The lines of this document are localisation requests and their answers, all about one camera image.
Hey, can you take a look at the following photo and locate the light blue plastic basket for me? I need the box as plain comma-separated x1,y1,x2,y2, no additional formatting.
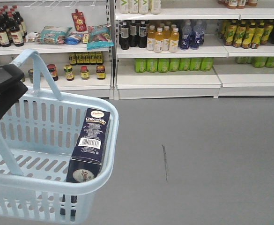
0,49,119,225

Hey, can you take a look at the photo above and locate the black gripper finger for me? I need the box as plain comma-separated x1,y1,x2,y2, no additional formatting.
0,81,28,120
0,64,24,90

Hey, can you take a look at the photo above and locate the dark blue cookie box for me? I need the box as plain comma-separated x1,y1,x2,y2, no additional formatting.
59,107,111,216

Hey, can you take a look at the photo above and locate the white supermarket shelf unit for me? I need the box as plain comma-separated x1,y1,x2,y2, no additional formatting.
0,0,274,99

